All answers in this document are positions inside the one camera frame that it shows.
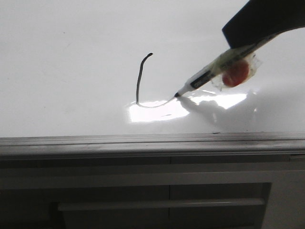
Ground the red round magnet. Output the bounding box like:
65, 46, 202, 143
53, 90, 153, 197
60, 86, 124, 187
211, 52, 261, 91

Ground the white whiteboard marker pen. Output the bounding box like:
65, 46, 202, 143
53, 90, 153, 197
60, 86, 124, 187
174, 33, 279, 97

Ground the white cabinet with drawers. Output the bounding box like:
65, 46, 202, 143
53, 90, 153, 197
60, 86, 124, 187
0, 155, 305, 229

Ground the white whiteboard with aluminium frame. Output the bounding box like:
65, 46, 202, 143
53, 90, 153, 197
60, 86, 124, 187
0, 0, 305, 160

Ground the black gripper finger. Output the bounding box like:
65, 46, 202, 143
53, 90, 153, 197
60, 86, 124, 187
222, 0, 305, 49

